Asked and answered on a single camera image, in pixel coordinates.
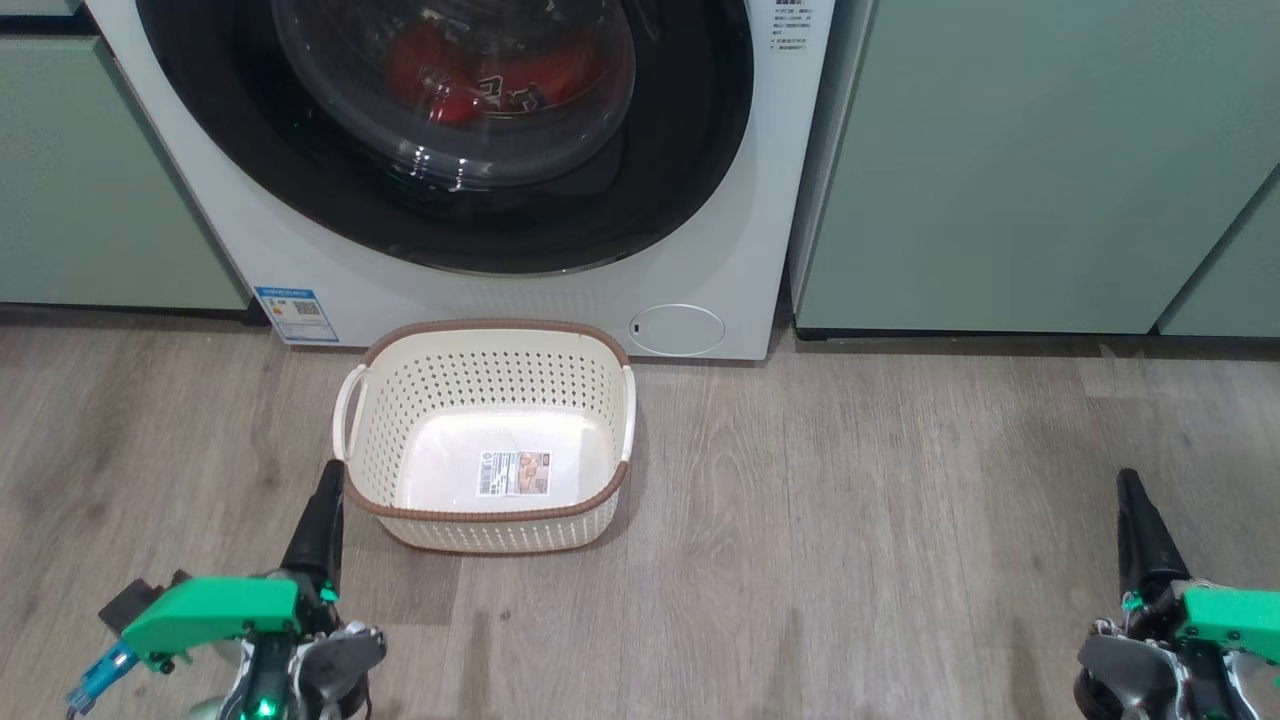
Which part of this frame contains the black cable with blue plug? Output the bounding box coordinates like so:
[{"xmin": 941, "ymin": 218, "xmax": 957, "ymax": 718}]
[{"xmin": 66, "ymin": 643, "xmax": 141, "ymax": 717}]

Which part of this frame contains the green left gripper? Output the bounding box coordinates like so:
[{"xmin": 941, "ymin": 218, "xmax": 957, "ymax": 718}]
[{"xmin": 120, "ymin": 460, "xmax": 347, "ymax": 671}]

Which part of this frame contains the round white filter cover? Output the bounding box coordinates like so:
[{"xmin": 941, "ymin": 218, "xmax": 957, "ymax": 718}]
[{"xmin": 628, "ymin": 303, "xmax": 726, "ymax": 357}]

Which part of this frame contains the white barcode sticker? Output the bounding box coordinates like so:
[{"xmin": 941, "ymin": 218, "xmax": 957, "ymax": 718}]
[{"xmin": 476, "ymin": 450, "xmax": 553, "ymax": 498}]

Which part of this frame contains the cream perforated laundry basket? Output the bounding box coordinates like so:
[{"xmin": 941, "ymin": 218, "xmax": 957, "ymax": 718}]
[{"xmin": 332, "ymin": 319, "xmax": 638, "ymax": 555}]

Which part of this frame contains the white front-load washing machine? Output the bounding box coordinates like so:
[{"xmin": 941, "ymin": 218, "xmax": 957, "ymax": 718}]
[{"xmin": 85, "ymin": 0, "xmax": 836, "ymax": 361}]

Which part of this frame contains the red jersey with white trim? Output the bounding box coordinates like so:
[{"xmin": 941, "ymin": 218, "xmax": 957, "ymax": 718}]
[{"xmin": 385, "ymin": 22, "xmax": 601, "ymax": 126}]

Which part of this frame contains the blue energy label sticker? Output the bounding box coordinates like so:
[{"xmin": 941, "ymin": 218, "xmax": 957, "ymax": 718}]
[{"xmin": 253, "ymin": 286, "xmax": 339, "ymax": 346}]

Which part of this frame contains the black round washing machine door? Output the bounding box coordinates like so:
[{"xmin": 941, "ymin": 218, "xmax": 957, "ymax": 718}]
[{"xmin": 135, "ymin": 0, "xmax": 755, "ymax": 276}]

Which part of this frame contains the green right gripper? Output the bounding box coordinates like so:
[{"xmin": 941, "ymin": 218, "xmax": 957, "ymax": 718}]
[{"xmin": 1116, "ymin": 468, "xmax": 1280, "ymax": 664}]

